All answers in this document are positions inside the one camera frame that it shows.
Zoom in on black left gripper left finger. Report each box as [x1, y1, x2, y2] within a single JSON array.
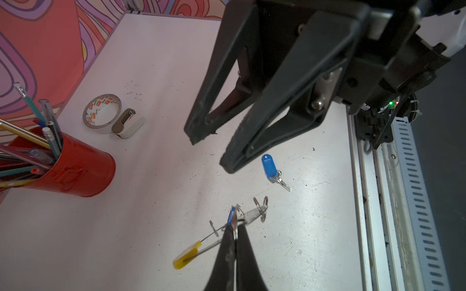
[[205, 225, 235, 291]]

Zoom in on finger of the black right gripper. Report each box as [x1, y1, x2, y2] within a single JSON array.
[[184, 1, 262, 144]]

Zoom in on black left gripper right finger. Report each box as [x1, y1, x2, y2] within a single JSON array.
[[235, 224, 268, 291]]

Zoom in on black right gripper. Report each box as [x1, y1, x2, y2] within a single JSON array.
[[220, 1, 451, 173]]

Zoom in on blue key tag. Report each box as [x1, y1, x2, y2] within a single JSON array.
[[227, 206, 236, 225]]

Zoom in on silver metal keyring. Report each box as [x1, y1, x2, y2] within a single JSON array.
[[172, 196, 269, 270]]

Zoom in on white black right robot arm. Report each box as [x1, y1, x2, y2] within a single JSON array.
[[184, 1, 466, 173]]

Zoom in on blue headed key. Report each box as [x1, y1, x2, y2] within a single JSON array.
[[261, 154, 292, 192]]

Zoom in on tape roll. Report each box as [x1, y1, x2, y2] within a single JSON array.
[[83, 94, 125, 134]]

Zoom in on red pencil cup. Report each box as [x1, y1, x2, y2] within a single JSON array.
[[1, 132, 116, 197]]

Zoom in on pencils in cup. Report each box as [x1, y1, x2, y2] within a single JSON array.
[[1, 82, 63, 192]]

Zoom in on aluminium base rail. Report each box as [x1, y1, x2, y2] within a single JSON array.
[[348, 116, 450, 291]]

